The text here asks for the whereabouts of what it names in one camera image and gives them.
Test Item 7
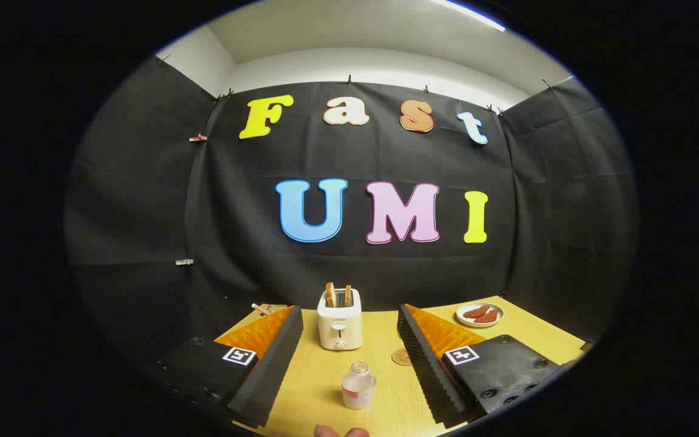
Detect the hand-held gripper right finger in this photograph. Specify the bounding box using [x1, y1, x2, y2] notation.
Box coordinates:
[398, 303, 593, 425]

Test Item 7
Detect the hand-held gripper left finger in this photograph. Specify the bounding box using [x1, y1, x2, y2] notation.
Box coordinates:
[158, 305, 305, 429]

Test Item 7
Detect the clear juice bottle white label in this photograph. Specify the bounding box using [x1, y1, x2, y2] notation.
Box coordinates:
[342, 362, 377, 410]

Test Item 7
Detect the wooden table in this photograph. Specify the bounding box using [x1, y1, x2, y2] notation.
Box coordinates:
[213, 296, 587, 437]

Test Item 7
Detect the white round plate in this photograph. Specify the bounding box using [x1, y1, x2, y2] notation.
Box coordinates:
[456, 302, 505, 328]

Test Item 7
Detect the white toaster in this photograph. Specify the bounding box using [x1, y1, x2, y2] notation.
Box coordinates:
[317, 288, 363, 351]

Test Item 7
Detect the black backdrop cloth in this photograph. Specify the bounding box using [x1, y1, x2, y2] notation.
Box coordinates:
[64, 58, 638, 389]

